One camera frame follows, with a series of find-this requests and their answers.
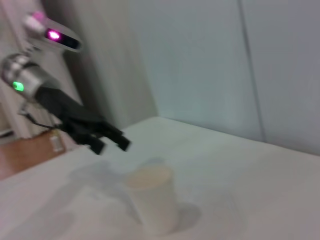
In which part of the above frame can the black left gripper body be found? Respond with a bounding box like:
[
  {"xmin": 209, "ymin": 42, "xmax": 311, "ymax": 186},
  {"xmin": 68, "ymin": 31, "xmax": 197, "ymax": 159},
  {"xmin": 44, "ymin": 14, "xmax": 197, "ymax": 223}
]
[{"xmin": 34, "ymin": 85, "xmax": 106, "ymax": 145}]

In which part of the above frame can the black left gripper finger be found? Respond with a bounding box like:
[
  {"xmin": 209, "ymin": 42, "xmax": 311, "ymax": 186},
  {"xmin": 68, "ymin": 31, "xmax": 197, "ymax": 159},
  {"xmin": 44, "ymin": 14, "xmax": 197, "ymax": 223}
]
[
  {"xmin": 81, "ymin": 135, "xmax": 106, "ymax": 156},
  {"xmin": 101, "ymin": 121, "xmax": 132, "ymax": 153}
]

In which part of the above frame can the white paper cup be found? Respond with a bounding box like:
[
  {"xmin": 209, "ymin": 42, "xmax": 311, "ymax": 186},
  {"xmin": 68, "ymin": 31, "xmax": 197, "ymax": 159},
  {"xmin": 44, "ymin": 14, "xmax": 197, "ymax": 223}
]
[{"xmin": 123, "ymin": 165, "xmax": 180, "ymax": 236}]

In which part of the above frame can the small white floor box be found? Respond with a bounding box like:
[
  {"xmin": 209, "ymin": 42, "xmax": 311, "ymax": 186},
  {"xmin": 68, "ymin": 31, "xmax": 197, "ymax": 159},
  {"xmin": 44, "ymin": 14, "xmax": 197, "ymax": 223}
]
[{"xmin": 49, "ymin": 136, "xmax": 65, "ymax": 154}]

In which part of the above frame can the white tablecloth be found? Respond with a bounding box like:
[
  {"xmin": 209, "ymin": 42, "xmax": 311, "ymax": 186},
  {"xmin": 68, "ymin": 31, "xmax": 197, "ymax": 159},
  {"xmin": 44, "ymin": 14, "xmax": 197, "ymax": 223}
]
[{"xmin": 0, "ymin": 116, "xmax": 320, "ymax": 240}]

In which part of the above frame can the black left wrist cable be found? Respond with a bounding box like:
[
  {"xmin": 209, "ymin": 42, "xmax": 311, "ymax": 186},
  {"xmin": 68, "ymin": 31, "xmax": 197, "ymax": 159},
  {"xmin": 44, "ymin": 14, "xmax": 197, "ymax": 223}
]
[{"xmin": 17, "ymin": 99, "xmax": 62, "ymax": 131}]

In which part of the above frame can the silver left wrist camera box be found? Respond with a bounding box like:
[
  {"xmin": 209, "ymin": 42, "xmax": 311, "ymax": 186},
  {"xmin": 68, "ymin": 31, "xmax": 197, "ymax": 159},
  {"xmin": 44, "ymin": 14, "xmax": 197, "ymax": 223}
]
[{"xmin": 23, "ymin": 11, "xmax": 84, "ymax": 53}]

